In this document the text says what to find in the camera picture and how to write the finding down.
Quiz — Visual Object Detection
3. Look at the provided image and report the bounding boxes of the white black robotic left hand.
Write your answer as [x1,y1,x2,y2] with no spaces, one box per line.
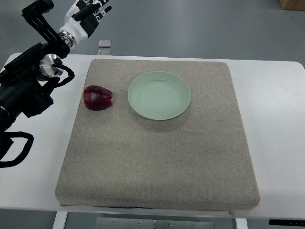
[58,0,112,49]

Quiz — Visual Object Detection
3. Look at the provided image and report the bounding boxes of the dark red apple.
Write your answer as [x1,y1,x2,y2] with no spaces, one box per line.
[83,85,113,111]

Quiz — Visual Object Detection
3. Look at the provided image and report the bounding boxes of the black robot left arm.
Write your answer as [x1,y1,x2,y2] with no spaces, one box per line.
[0,0,74,168]

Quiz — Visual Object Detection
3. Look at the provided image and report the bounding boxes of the silver floor socket plate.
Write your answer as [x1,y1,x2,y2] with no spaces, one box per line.
[98,40,112,48]

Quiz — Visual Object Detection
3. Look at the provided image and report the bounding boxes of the light green plate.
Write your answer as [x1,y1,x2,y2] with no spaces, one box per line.
[128,71,191,121]

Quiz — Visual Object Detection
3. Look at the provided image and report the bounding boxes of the beige fabric cushion mat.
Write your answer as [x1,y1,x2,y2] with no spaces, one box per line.
[55,59,260,211]

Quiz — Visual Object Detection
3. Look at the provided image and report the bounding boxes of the grey metal table crossbar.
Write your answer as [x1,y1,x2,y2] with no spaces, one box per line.
[95,217,215,229]

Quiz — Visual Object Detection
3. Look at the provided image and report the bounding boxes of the cardboard box corner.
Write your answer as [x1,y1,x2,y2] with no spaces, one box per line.
[279,0,305,11]

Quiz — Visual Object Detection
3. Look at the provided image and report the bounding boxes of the black table control panel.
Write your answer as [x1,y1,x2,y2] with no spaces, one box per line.
[269,219,305,227]

